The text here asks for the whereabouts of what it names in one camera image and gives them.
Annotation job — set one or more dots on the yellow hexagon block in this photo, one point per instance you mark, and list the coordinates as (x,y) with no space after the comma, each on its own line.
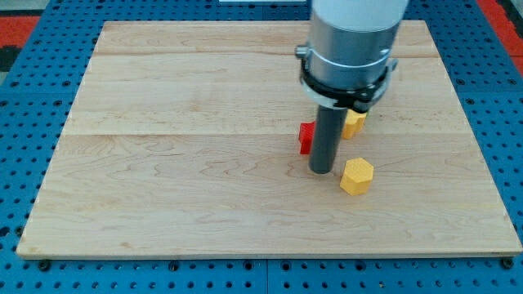
(357,176)

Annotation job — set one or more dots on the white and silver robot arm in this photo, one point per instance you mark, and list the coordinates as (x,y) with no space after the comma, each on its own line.
(350,40)

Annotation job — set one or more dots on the red star block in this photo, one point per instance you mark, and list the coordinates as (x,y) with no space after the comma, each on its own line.
(305,136)

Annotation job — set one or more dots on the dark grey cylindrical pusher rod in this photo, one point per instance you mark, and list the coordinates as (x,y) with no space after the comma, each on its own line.
(329,124)

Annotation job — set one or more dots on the light wooden board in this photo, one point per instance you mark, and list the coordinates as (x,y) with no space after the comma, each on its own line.
(182,143)

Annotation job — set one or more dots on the yellow block behind rod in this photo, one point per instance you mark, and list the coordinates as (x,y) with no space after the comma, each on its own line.
(354,123)

